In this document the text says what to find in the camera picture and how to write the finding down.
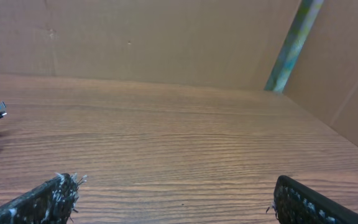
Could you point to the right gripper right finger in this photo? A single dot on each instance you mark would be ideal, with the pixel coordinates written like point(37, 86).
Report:
point(295, 203)

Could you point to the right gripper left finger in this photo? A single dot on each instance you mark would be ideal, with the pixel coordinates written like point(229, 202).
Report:
point(51, 202)

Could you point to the green tape strip on cardboard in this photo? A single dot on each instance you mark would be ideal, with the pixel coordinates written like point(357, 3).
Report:
point(293, 44)

